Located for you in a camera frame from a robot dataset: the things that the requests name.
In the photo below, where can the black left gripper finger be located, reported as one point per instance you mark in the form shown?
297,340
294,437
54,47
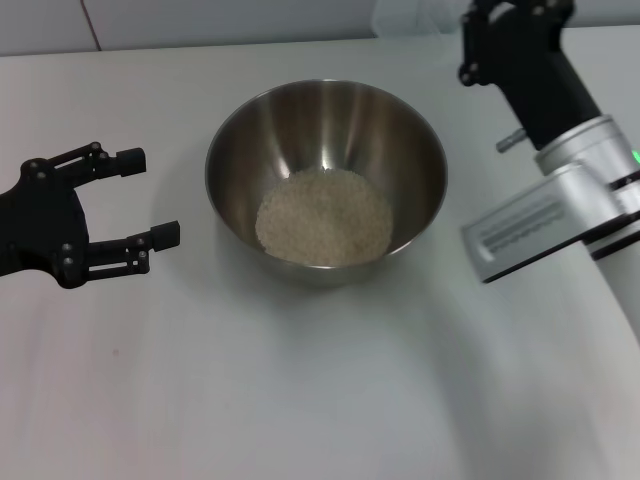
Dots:
164,235
130,161

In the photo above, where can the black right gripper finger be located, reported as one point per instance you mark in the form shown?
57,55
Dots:
469,50
515,4

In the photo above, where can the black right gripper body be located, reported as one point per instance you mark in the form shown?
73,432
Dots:
540,70

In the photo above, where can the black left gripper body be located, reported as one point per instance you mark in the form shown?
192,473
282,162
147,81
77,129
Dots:
45,225

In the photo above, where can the clear plastic measuring cup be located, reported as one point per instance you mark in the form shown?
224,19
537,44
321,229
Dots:
405,12

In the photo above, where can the stainless steel mixing bowl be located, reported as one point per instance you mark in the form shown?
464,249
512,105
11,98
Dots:
325,130

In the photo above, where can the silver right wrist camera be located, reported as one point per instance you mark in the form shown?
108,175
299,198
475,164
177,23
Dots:
525,230

